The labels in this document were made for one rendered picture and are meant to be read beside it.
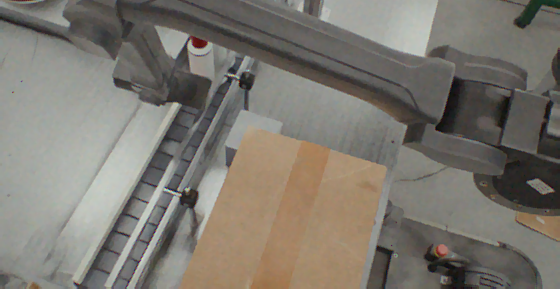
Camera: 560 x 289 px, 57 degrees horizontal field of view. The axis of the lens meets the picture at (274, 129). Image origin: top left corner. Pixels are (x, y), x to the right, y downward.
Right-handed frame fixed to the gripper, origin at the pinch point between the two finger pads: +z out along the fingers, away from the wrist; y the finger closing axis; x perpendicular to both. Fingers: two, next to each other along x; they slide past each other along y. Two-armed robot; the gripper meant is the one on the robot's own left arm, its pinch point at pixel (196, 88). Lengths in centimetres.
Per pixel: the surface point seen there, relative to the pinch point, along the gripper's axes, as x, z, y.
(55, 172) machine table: 26.0, -6.8, 23.2
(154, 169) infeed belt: 18.3, -7.1, 1.9
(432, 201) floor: 23, 101, -75
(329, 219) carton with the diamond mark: 10.6, -31.8, -35.2
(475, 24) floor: -61, 167, -80
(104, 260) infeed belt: 34.6, -20.0, 2.0
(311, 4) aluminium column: -28.3, 29.2, -15.0
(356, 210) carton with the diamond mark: 8.4, -30.0, -38.7
